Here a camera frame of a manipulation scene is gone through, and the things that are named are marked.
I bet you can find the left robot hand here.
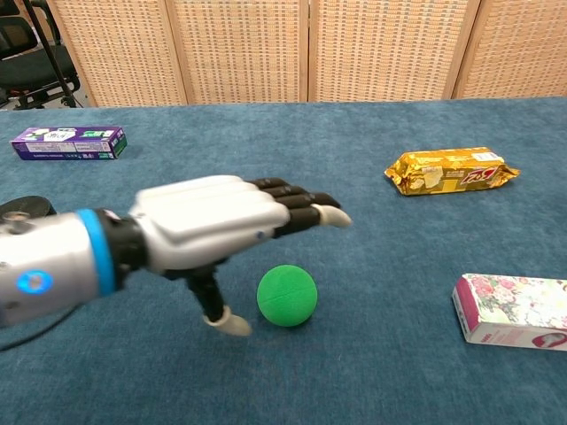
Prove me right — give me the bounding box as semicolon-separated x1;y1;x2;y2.
128;175;353;337

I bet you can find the green ball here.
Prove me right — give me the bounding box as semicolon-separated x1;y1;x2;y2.
257;264;319;328

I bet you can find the purple toothpaste box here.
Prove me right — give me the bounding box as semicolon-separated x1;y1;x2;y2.
10;126;128;162

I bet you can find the glass jar with black lid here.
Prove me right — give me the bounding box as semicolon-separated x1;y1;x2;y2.
0;196;58;219

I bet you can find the pink floral box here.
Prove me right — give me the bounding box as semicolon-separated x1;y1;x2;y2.
451;273;567;352

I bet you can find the woven rattan screen panel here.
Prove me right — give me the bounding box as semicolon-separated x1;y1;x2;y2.
307;0;483;104
451;0;567;100
45;0;188;108
165;0;311;105

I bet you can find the blue tablecloth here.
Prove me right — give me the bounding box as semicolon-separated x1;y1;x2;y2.
0;96;567;425

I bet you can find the black stand pole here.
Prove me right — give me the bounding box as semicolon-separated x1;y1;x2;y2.
22;0;80;108

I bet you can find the black office chair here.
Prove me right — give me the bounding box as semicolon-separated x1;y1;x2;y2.
0;0;82;111

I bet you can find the gold foil biscuit pack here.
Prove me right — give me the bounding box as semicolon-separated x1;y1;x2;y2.
384;146;522;197

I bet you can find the black cable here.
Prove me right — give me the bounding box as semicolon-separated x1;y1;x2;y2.
0;308;82;352

